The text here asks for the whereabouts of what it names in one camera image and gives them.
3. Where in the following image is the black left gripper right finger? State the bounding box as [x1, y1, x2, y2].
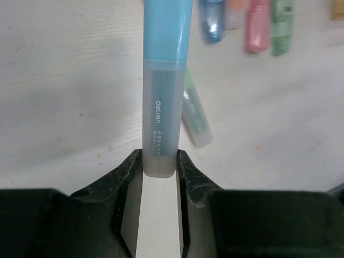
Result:
[176, 150, 343, 257]

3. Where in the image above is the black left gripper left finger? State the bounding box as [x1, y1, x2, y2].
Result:
[1, 149, 142, 257]

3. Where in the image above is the green highlighter pen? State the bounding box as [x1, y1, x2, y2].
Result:
[182, 68, 213, 148]

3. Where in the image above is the blue highlighter pen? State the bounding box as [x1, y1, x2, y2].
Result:
[142, 0, 193, 178]

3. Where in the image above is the amber transparent tray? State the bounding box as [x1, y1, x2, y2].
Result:
[331, 0, 344, 20]

